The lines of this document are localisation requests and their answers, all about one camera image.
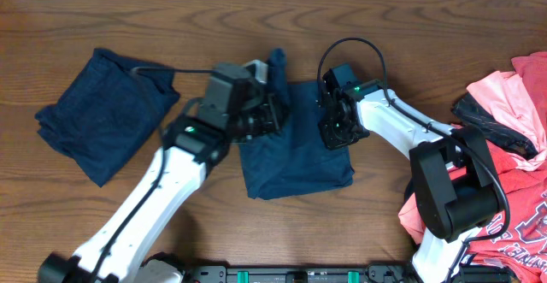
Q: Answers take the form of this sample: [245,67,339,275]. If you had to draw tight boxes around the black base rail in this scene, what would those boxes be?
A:
[136,252,514,283]

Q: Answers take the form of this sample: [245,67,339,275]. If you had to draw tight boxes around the red printed t-shirt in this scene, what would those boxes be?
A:
[452,51,546,282]

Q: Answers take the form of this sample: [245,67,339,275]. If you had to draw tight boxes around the navy blue shorts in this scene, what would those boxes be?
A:
[239,48,355,200]

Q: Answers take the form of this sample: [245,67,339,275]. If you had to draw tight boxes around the light pink shirt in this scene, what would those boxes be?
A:
[397,69,547,245]

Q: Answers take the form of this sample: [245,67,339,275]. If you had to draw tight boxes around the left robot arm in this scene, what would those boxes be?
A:
[38,60,287,283]

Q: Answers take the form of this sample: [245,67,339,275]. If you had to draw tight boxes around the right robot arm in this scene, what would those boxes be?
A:
[318,76,510,282]

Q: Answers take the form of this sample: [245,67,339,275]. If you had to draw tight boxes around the folded navy blue garment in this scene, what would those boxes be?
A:
[35,48,180,186]

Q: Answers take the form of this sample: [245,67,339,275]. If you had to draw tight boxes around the black patterned garment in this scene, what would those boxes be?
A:
[451,93,538,160]

